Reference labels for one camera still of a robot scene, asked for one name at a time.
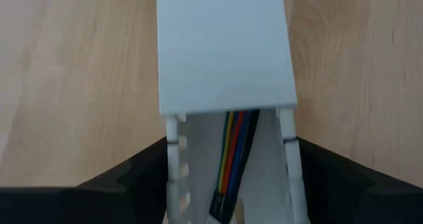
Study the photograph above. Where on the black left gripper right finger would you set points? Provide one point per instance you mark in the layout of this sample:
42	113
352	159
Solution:
330	184

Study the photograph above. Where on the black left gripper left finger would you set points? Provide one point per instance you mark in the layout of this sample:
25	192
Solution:
148	184

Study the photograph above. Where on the white duct cover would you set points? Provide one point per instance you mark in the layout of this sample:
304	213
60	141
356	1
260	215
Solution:
224	52

